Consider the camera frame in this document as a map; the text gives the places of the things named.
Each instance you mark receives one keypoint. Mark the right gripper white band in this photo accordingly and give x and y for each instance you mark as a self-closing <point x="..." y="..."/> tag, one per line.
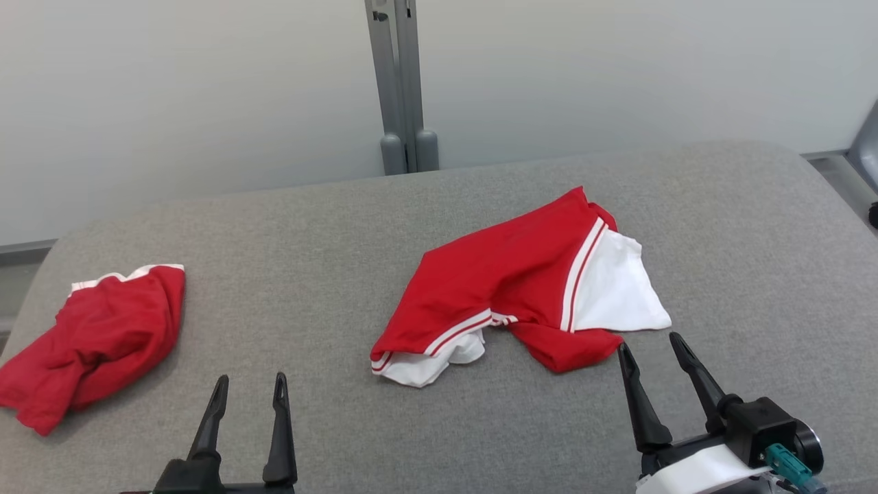
<point x="693" y="473"/>

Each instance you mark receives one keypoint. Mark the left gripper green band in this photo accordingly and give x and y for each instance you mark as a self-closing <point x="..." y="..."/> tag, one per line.
<point x="192" y="479"/>

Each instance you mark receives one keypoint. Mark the red shorts white trim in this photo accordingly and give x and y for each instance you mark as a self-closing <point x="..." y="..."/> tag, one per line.
<point x="103" y="343"/>

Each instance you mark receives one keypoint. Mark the red white jersey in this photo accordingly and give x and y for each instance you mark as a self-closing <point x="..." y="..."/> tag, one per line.
<point x="507" y="274"/>

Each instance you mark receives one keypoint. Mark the grey fabric sofa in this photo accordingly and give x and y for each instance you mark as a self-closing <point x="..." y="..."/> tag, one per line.
<point x="329" y="274"/>

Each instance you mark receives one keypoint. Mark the black caster wheel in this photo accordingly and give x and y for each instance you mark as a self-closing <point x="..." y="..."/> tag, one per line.
<point x="874" y="215"/>

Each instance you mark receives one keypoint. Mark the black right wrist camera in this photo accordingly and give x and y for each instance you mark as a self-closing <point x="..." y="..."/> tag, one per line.
<point x="761" y="422"/>

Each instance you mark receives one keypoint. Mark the grey metal post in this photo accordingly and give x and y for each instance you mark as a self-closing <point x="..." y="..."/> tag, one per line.
<point x="401" y="89"/>

